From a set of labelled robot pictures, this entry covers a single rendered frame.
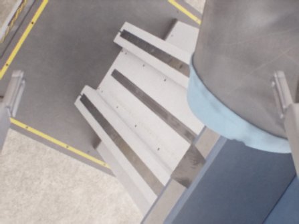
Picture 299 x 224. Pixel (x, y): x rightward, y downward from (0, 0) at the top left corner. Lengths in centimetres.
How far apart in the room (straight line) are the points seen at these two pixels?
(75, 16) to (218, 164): 104
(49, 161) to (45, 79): 57
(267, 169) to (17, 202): 159
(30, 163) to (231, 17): 186
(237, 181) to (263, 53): 45
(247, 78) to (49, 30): 135
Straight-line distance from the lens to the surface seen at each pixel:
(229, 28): 29
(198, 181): 67
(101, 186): 224
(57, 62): 164
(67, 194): 222
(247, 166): 70
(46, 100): 167
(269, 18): 28
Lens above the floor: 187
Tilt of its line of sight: 60 degrees down
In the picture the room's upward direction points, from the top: 131 degrees clockwise
